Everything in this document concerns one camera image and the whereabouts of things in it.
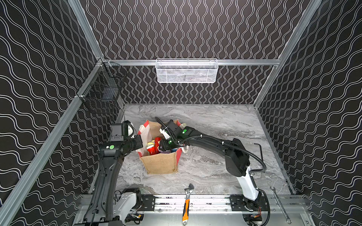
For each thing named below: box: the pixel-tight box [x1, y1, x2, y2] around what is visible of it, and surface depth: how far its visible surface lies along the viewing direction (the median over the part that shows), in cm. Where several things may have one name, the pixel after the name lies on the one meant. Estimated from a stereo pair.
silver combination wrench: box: [269, 186, 293, 225], surface depth 76 cm
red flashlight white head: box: [146, 144, 157, 155], surface depth 85 cm
